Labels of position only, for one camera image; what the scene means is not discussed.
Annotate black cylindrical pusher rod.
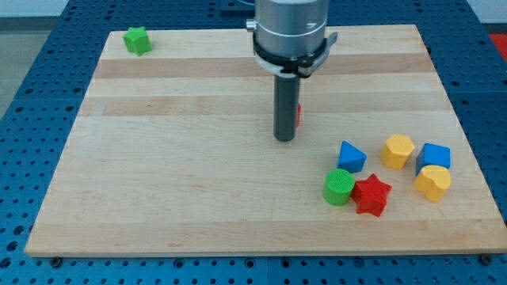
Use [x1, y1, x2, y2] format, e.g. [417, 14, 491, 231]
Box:
[273, 76, 300, 142]

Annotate blue cube block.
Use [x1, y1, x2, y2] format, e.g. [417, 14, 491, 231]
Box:
[415, 142, 452, 175]

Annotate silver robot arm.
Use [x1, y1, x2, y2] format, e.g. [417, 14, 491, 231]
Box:
[246, 0, 337, 78]

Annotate red star block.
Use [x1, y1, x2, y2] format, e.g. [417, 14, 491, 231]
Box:
[351, 173, 392, 217]

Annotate wooden board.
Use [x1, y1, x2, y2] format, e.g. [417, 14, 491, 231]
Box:
[25, 25, 506, 258]

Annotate red circle block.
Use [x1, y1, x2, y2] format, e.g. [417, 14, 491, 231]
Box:
[295, 103, 302, 129]

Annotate yellow hexagon block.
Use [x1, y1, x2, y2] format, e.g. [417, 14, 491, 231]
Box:
[380, 134, 415, 169]

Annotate green star block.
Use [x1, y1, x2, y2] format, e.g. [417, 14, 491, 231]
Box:
[123, 26, 152, 56]

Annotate green cylinder block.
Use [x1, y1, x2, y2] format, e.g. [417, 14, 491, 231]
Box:
[322, 169, 355, 206]

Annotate yellow heart block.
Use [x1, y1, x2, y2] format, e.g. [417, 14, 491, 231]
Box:
[414, 165, 452, 203]

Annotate blue triangle block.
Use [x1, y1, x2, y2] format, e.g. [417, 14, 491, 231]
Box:
[337, 140, 368, 173]

